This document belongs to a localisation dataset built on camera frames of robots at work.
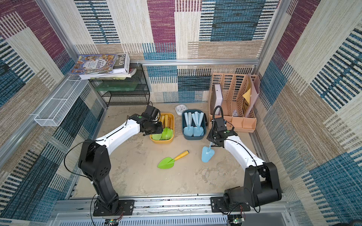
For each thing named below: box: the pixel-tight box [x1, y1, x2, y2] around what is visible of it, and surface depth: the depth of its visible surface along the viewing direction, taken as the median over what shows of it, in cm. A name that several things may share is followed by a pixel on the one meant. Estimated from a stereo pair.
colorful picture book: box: [68, 54, 118, 75], surface depth 83 cm
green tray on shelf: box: [95, 81, 139, 92], surface depth 96 cm
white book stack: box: [78, 53, 137, 81], surface depth 83 cm
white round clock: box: [174, 104, 189, 117], surface depth 117 cm
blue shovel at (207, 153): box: [201, 141, 215, 163], surface depth 85 cm
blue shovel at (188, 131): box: [183, 112, 194, 137], surface depth 102 cm
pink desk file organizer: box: [207, 72, 261, 133], surface depth 102 cm
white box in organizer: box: [214, 84, 224, 116], surface depth 99 cm
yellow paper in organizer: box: [242, 87, 252, 104], surface depth 91 cm
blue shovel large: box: [193, 111, 202, 137], surface depth 102 cm
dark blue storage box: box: [181, 109, 208, 141], surface depth 104 cm
